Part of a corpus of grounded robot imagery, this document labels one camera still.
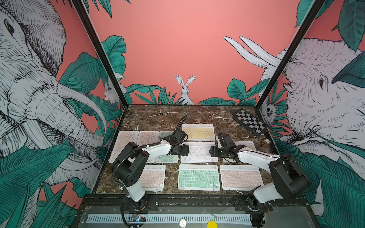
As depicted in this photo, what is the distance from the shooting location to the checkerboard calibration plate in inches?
41.0

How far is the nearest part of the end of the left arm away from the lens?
2.27ft

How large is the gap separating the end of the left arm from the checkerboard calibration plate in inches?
20.3
